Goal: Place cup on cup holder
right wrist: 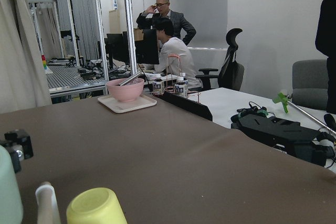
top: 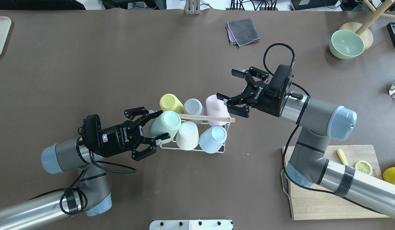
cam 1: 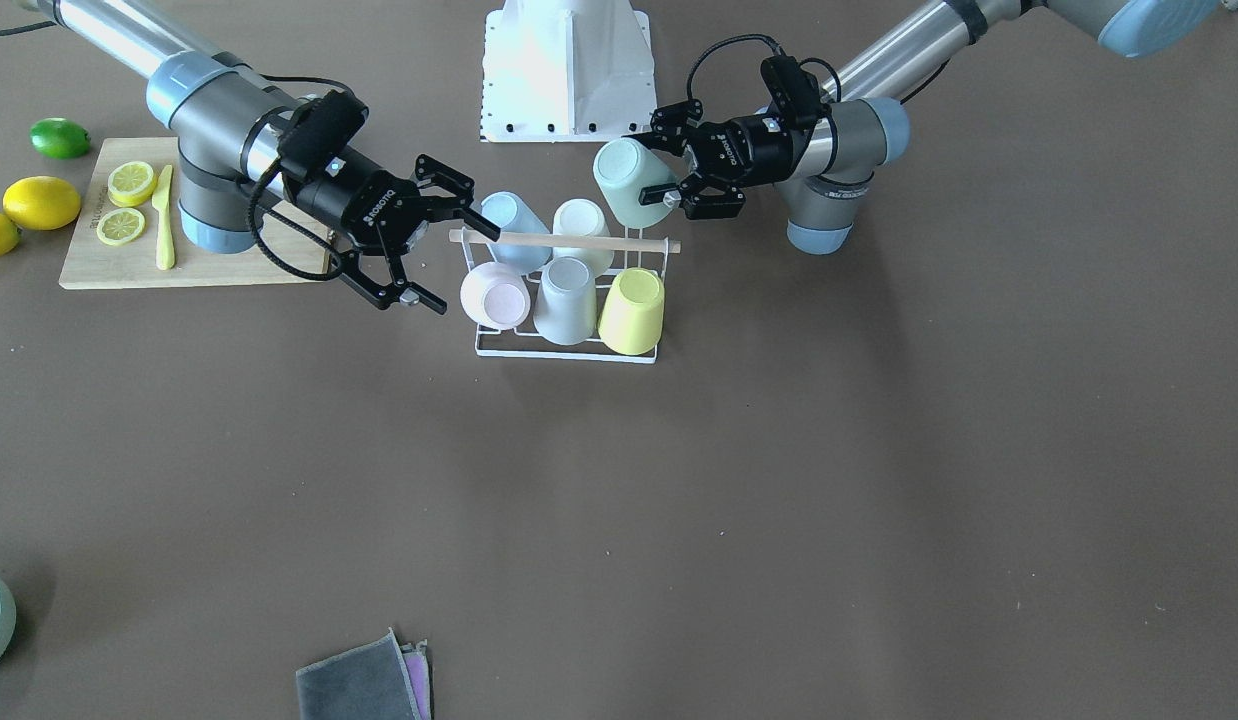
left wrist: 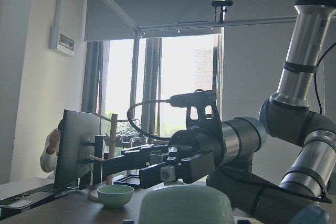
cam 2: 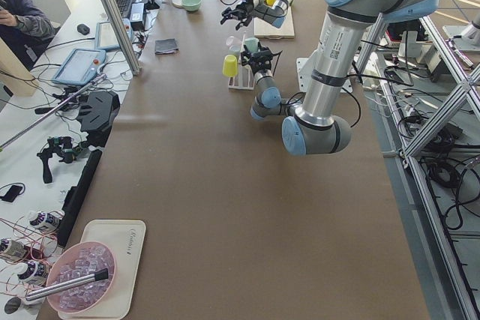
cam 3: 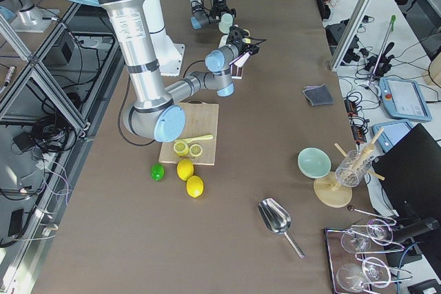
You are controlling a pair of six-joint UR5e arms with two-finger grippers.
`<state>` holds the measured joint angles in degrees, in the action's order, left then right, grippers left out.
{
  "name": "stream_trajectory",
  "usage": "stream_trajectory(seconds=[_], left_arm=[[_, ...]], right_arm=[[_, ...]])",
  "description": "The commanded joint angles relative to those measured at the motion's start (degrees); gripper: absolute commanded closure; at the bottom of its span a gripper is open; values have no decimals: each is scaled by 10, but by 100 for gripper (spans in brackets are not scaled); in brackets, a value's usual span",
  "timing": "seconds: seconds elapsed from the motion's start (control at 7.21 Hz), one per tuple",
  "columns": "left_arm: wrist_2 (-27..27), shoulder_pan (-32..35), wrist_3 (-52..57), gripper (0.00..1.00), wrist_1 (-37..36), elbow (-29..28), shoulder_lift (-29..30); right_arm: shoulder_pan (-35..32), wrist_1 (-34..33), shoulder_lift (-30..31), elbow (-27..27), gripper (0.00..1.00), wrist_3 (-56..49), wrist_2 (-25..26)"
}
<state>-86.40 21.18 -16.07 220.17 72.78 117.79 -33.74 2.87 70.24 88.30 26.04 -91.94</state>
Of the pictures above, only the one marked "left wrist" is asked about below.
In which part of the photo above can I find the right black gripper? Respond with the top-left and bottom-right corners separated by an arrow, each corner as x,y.
101,114 -> 223,189

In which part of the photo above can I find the mint green plastic cup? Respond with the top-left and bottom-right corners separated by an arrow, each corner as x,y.
138,185 -> 234,223

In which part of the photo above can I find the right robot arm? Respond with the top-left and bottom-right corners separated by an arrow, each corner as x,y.
102,0 -> 335,223

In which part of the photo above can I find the wooden mug tree stand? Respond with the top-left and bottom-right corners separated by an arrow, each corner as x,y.
89,112 -> 118,202

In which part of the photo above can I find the clear textured glass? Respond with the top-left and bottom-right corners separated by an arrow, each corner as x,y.
116,120 -> 140,137

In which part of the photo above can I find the mint green bowl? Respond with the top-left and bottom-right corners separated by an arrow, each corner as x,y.
97,185 -> 134,208

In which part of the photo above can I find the black monitor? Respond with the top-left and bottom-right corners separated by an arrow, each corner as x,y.
54,110 -> 100,190

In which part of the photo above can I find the seated man white shirt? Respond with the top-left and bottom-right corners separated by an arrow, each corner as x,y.
40,120 -> 64,177

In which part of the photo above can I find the black keyboard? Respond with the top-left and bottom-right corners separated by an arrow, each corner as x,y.
1,183 -> 54,205

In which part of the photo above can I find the white wall electrical box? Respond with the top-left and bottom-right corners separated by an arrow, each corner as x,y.
49,27 -> 75,57

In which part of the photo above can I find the black overhead camera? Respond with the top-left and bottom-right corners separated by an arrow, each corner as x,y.
211,0 -> 234,24

